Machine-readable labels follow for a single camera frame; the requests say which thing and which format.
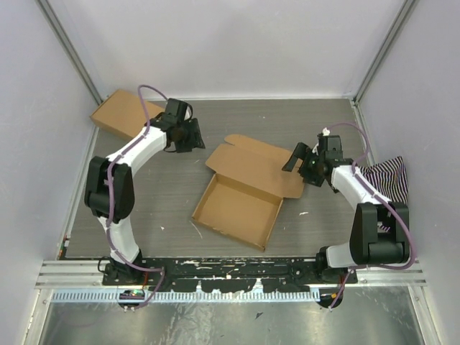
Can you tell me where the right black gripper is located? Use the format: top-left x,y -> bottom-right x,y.
283,142 -> 326,188

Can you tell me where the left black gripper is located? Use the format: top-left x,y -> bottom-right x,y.
175,118 -> 205,154

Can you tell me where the cardboard box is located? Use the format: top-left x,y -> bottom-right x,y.
91,90 -> 147,141
192,134 -> 305,251

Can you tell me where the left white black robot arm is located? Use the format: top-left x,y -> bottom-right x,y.
84,118 -> 206,285

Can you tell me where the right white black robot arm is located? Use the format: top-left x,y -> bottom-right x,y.
282,138 -> 413,284

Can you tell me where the folded closed cardboard box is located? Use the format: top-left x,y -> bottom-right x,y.
91,90 -> 147,141

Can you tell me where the purple striped cloth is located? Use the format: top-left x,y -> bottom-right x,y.
361,156 -> 409,204

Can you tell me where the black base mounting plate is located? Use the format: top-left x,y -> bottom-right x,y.
102,257 -> 359,294

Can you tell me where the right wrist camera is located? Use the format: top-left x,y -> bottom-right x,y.
317,128 -> 344,161

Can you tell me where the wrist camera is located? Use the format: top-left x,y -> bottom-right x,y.
317,128 -> 344,161
165,98 -> 193,124

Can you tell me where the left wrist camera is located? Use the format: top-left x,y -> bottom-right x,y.
165,98 -> 193,124

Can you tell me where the aluminium rail front beam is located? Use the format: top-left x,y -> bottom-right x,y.
36,260 -> 428,288

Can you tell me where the right aluminium frame post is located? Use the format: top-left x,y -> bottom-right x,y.
352,0 -> 420,106

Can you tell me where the aluminium frame post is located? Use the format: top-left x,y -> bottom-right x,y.
352,0 -> 420,106
35,0 -> 103,105

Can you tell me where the left aluminium frame post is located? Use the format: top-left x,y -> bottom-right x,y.
35,0 -> 103,105

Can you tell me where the perforated cable duct strip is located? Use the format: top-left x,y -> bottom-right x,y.
50,289 -> 321,304

